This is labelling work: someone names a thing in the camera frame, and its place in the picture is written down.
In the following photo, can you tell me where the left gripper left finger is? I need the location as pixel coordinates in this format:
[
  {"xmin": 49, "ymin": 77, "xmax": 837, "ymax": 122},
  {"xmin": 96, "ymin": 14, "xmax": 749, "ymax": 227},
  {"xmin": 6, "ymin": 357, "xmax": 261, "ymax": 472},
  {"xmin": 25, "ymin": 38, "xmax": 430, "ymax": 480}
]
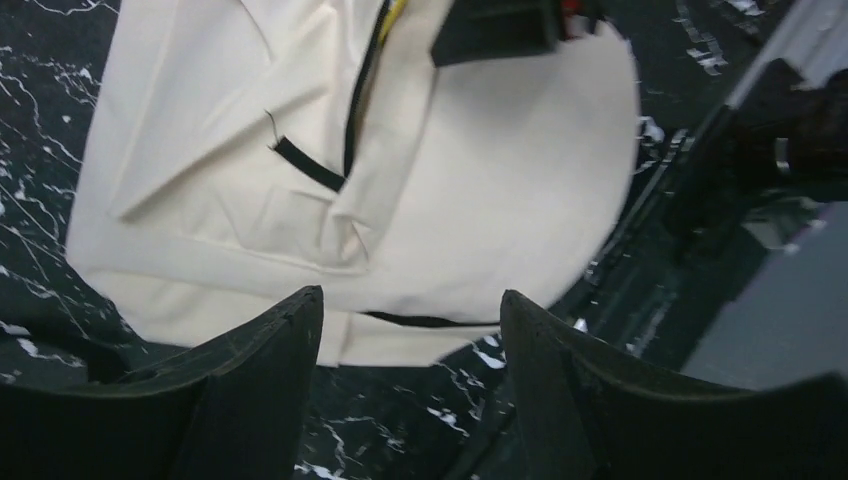
[{"xmin": 1, "ymin": 286, "xmax": 324, "ymax": 479}]

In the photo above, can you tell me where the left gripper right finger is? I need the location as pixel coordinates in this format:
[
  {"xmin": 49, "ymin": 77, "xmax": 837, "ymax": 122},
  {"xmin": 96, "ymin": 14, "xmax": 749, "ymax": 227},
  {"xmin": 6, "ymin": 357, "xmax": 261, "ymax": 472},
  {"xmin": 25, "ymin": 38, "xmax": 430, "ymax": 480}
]
[{"xmin": 500, "ymin": 290, "xmax": 847, "ymax": 479}]

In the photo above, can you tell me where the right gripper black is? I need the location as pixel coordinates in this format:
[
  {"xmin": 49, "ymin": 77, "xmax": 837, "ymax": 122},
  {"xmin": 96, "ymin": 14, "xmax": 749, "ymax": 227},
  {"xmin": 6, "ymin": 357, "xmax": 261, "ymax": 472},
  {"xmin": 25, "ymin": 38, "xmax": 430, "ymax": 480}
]
[{"xmin": 430, "ymin": 0, "xmax": 603, "ymax": 67}]

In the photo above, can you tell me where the beige student backpack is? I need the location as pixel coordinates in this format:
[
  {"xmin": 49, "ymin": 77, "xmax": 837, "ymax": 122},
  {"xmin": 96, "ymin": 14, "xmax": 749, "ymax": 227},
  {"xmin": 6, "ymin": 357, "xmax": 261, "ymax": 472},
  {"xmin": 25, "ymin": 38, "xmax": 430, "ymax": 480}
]
[{"xmin": 64, "ymin": 0, "xmax": 643, "ymax": 369}]

